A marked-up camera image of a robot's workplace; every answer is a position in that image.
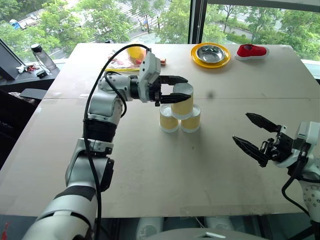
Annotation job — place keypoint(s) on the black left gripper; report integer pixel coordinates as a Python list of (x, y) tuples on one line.
[(156, 90)]

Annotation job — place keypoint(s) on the clear bottle with black cap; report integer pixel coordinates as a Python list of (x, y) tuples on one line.
[(45, 58)]

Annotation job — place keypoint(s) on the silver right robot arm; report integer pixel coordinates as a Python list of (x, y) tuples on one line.
[(312, 197)]

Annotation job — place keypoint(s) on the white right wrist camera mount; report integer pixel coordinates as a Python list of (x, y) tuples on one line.
[(307, 132)]

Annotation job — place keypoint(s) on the black monitor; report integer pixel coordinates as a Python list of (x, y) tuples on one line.
[(7, 62)]

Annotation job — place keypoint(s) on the white rounded shape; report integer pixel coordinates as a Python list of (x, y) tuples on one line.
[(150, 226), (218, 223)]

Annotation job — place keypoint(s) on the red and white shoe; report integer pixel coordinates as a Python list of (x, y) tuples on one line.
[(250, 51)]

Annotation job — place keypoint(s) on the yellow round toy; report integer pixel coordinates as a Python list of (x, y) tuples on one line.
[(136, 53)]

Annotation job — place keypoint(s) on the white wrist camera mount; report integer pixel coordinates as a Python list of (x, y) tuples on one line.
[(307, 132), (150, 70)]

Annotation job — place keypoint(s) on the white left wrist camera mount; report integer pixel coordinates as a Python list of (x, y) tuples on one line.
[(150, 70)]

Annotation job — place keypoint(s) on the small red item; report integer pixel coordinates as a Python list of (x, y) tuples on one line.
[(30, 68)]

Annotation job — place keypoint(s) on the dark window frame post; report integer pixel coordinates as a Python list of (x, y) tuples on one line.
[(197, 21)]

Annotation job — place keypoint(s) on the yellow plastic plate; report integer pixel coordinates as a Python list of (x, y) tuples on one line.
[(211, 65)]

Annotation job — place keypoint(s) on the yellow paper cup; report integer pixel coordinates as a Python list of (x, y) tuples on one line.
[(183, 106), (168, 123), (191, 123)]

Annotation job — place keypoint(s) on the clear plastic bag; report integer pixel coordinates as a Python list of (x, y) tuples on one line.
[(120, 63)]

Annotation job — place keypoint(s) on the small black round object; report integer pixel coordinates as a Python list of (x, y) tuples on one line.
[(40, 74)]

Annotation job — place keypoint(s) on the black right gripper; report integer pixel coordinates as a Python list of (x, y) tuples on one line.
[(281, 146)]

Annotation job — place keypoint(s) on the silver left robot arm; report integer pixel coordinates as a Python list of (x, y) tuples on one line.
[(102, 105)]

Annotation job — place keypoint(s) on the small red brown box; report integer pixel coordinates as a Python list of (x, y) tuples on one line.
[(163, 61)]

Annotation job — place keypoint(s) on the grey chair armrest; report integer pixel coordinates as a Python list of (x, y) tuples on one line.
[(33, 93)]

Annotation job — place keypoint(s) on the stainless steel bowl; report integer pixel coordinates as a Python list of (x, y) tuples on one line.
[(211, 53)]

